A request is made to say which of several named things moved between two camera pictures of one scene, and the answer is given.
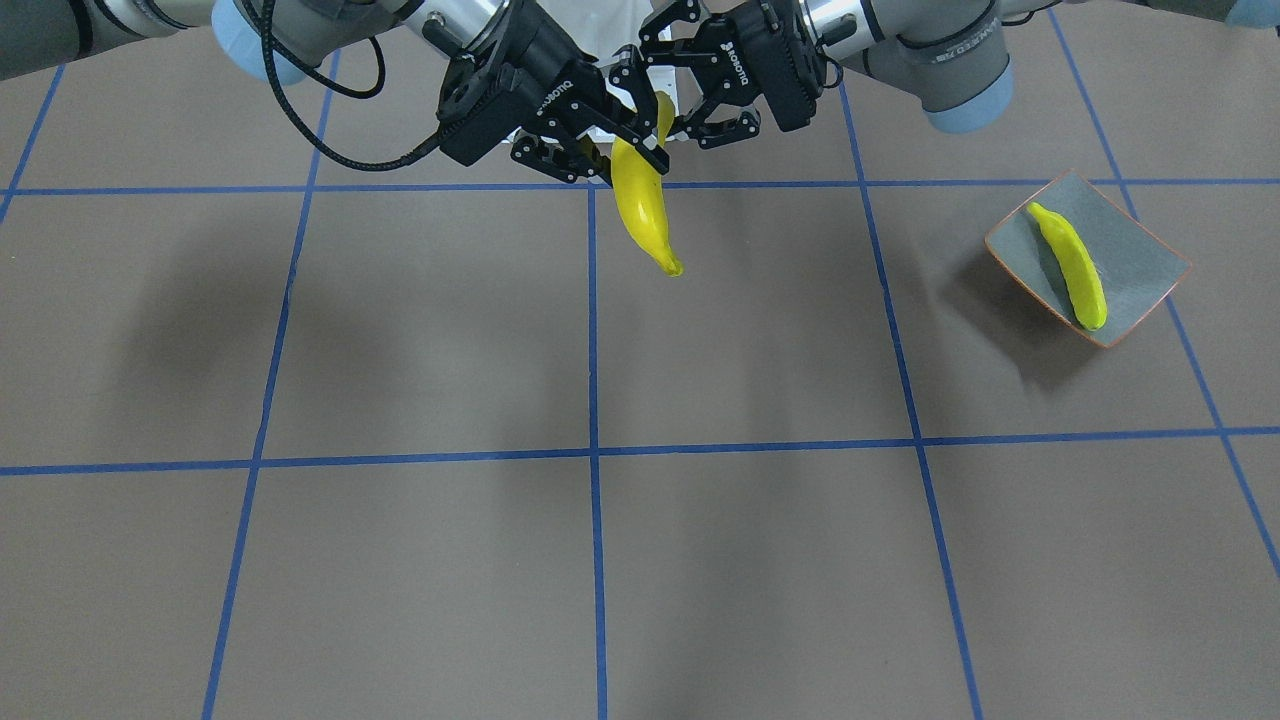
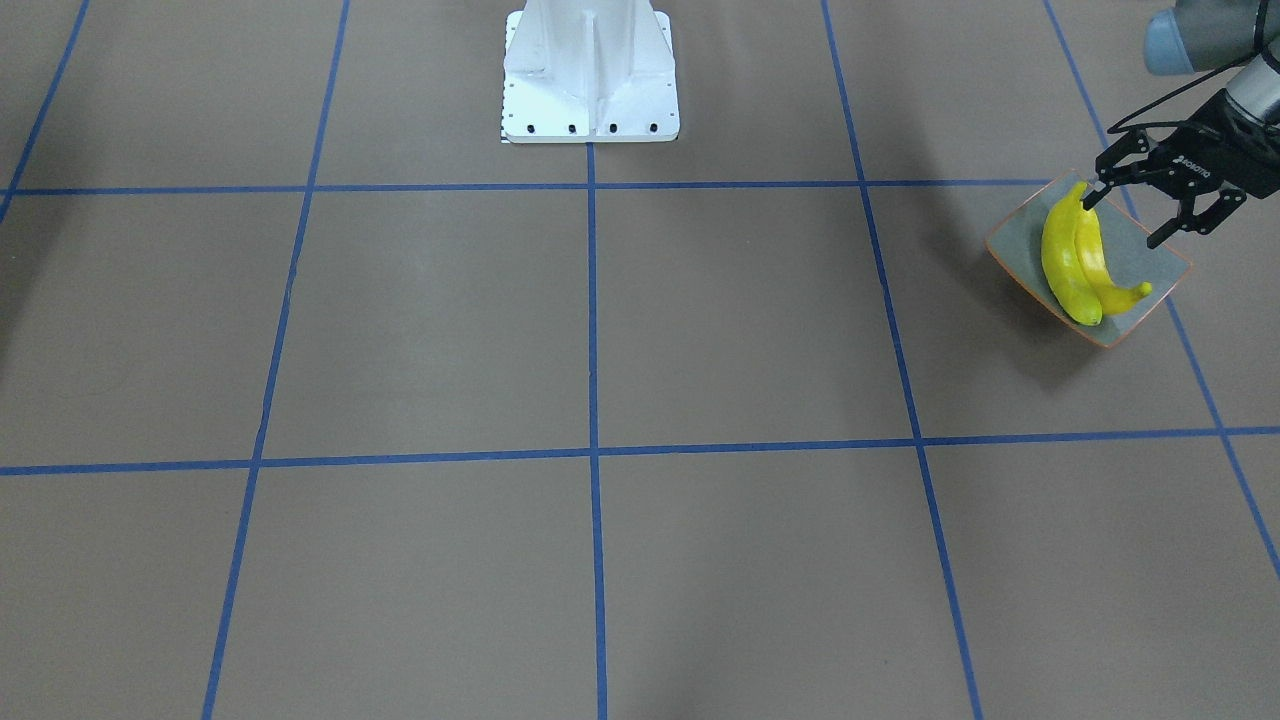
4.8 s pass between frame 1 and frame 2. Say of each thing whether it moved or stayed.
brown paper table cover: stayed
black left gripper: moved
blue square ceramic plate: stayed
